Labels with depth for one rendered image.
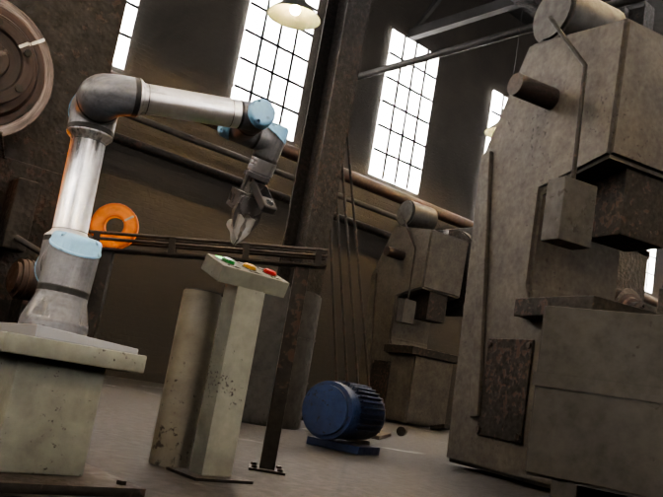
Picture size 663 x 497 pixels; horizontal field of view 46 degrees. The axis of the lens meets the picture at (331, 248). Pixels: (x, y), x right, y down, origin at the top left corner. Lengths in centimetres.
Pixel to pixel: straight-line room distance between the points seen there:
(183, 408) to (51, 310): 66
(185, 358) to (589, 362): 147
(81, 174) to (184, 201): 806
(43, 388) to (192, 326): 68
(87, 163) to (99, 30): 117
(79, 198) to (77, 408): 53
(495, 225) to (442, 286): 587
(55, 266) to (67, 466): 44
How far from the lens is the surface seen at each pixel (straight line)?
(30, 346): 169
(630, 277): 632
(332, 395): 389
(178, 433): 234
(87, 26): 312
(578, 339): 302
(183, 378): 233
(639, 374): 295
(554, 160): 415
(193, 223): 1012
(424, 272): 1002
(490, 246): 436
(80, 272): 184
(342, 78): 706
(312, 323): 508
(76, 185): 202
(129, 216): 271
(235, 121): 205
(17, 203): 274
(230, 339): 223
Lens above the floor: 30
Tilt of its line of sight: 10 degrees up
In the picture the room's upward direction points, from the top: 10 degrees clockwise
